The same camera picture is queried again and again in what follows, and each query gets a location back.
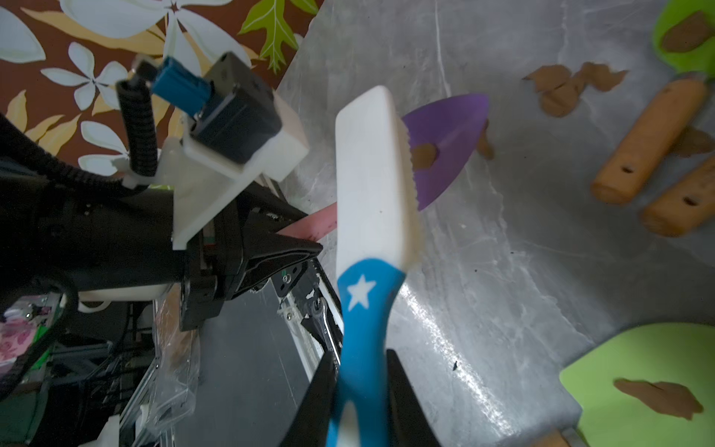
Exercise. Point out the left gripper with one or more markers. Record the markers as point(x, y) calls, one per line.
point(240, 249)

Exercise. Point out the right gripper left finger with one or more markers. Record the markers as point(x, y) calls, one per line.
point(311, 423)

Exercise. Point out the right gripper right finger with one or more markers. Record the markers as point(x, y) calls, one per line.
point(408, 423)

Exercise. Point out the white brush blue handle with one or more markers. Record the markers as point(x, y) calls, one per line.
point(369, 278)

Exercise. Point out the purple trowel pink handle front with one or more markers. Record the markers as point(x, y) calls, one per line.
point(441, 145)

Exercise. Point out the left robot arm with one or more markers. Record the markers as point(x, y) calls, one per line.
point(68, 231)

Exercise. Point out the soil lump on table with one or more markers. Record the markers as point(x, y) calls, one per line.
point(560, 89)
point(484, 147)

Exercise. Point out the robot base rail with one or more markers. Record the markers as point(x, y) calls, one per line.
point(309, 306)

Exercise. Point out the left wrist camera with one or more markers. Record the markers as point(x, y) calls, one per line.
point(206, 137)

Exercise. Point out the lime trowel wooden handle right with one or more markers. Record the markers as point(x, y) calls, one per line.
point(650, 386)

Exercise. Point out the green trowel wooden handle right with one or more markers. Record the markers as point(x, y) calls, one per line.
point(683, 208)

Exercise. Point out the green trowel wooden handle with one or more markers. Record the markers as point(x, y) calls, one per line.
point(659, 125)
point(683, 208)

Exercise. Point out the green trowel wooden handle left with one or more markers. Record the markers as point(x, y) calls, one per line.
point(659, 125)

